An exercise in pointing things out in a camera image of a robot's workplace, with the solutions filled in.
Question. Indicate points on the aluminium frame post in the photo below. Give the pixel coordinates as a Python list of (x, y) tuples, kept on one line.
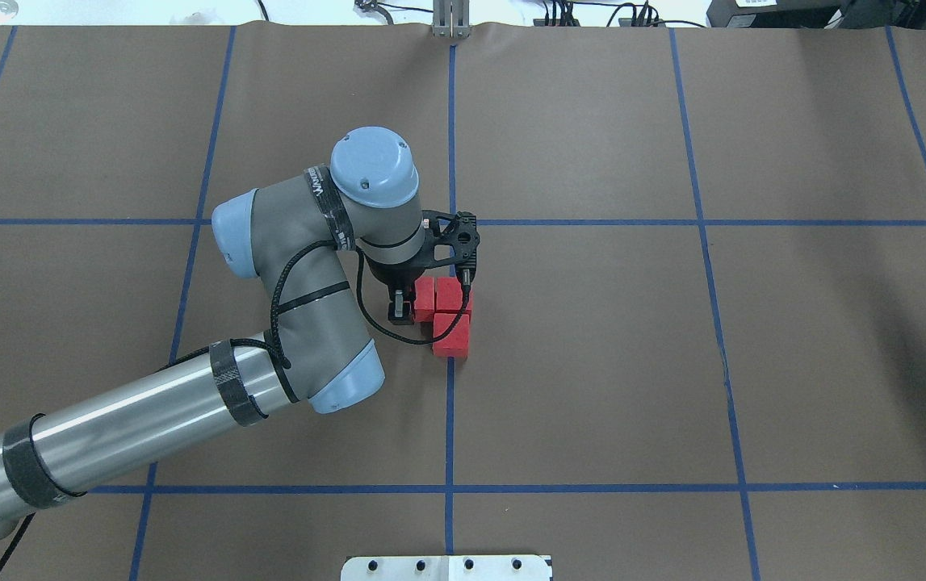
[(451, 19)]

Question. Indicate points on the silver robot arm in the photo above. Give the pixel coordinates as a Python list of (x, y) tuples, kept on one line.
[(317, 347)]

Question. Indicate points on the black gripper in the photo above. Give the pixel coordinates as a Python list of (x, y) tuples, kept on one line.
[(392, 278)]

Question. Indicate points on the white pedestal column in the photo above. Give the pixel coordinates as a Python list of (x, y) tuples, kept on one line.
[(449, 567)]

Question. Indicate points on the black box with label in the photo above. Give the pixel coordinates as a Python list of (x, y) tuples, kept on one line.
[(775, 14)]

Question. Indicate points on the red cube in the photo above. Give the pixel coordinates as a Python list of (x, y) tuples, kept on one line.
[(448, 295), (424, 301), (457, 343)]

